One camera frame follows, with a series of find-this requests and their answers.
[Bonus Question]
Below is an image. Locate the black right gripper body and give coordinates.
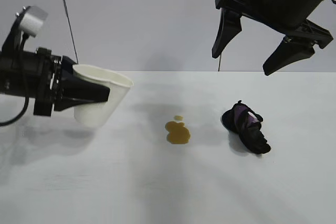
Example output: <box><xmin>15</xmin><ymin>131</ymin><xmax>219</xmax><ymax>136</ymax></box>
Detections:
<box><xmin>214</xmin><ymin>0</ymin><xmax>336</xmax><ymax>50</ymax></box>

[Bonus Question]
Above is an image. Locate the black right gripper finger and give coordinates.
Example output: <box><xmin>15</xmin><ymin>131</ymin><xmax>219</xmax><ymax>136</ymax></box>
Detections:
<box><xmin>262</xmin><ymin>36</ymin><xmax>316</xmax><ymax>77</ymax></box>
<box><xmin>211</xmin><ymin>7</ymin><xmax>243</xmax><ymax>59</ymax></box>

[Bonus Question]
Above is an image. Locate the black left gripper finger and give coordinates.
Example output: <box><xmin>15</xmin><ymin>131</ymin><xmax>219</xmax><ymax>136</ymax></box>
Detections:
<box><xmin>61</xmin><ymin>56</ymin><xmax>80</xmax><ymax>83</ymax></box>
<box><xmin>54</xmin><ymin>77</ymin><xmax>111</xmax><ymax>112</ymax></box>

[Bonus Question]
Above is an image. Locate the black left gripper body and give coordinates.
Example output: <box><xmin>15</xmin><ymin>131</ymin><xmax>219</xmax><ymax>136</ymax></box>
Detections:
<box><xmin>0</xmin><ymin>47</ymin><xmax>64</xmax><ymax>117</ymax></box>

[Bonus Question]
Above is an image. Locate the white paper cup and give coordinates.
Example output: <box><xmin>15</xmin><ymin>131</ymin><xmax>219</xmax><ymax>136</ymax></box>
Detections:
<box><xmin>72</xmin><ymin>63</ymin><xmax>134</xmax><ymax>128</ymax></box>

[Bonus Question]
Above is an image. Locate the black and purple cloth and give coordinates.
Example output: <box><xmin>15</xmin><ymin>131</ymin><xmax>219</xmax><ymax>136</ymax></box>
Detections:
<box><xmin>220</xmin><ymin>100</ymin><xmax>272</xmax><ymax>154</ymax></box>

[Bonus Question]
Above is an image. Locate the brown liquid spill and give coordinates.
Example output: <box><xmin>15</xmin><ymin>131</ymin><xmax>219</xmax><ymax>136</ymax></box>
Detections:
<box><xmin>164</xmin><ymin>114</ymin><xmax>192</xmax><ymax>146</ymax></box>

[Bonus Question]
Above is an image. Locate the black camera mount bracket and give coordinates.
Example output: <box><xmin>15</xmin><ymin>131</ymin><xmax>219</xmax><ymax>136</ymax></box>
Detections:
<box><xmin>1</xmin><ymin>11</ymin><xmax>27</xmax><ymax>54</ymax></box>

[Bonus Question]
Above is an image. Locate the black camera cable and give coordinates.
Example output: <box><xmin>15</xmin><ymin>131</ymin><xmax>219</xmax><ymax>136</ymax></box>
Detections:
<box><xmin>0</xmin><ymin>34</ymin><xmax>30</xmax><ymax>126</ymax></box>

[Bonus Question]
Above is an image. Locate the thin dark hanging cable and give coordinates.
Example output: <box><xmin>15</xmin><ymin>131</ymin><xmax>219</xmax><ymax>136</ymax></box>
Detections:
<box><xmin>57</xmin><ymin>0</ymin><xmax>79</xmax><ymax>64</ymax></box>

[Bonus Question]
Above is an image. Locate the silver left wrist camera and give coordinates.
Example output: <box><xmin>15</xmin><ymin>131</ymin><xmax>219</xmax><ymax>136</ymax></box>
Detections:
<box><xmin>19</xmin><ymin>5</ymin><xmax>49</xmax><ymax>37</ymax></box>

